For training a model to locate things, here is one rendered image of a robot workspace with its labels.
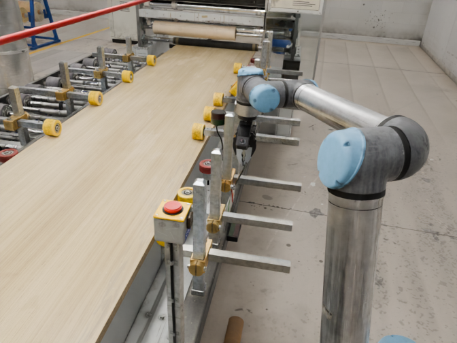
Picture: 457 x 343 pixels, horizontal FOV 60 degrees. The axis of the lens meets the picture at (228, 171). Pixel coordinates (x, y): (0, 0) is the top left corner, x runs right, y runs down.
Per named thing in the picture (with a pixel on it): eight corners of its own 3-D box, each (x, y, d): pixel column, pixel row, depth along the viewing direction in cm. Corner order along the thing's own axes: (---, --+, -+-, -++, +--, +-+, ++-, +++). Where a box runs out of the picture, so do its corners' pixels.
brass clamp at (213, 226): (226, 214, 160) (226, 204, 158) (219, 235, 149) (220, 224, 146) (211, 212, 161) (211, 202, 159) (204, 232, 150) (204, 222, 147)
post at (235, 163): (237, 187, 204) (243, 99, 180) (236, 191, 201) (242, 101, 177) (230, 186, 204) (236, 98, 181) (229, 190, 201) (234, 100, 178)
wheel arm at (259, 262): (289, 269, 131) (290, 258, 129) (289, 275, 129) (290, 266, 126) (164, 249, 137) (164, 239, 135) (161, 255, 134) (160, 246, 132)
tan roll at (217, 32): (290, 43, 371) (292, 30, 365) (290, 46, 360) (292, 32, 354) (146, 31, 390) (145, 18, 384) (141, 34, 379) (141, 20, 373)
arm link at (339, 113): (466, 131, 78) (309, 73, 137) (413, 135, 74) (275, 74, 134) (451, 184, 82) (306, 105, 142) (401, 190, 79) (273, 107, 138)
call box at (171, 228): (192, 229, 94) (192, 202, 90) (183, 248, 88) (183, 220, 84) (164, 224, 95) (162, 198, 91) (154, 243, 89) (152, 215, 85)
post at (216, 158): (218, 252, 161) (222, 148, 138) (216, 258, 158) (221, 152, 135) (210, 251, 162) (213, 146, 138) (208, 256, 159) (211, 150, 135)
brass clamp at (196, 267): (213, 250, 138) (213, 239, 135) (205, 278, 126) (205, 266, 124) (196, 248, 139) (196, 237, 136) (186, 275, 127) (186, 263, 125)
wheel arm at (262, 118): (299, 124, 212) (300, 118, 210) (299, 126, 209) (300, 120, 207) (209, 114, 218) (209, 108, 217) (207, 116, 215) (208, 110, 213)
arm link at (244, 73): (242, 73, 132) (234, 64, 140) (240, 107, 138) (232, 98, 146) (268, 71, 134) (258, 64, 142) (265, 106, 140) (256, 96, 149)
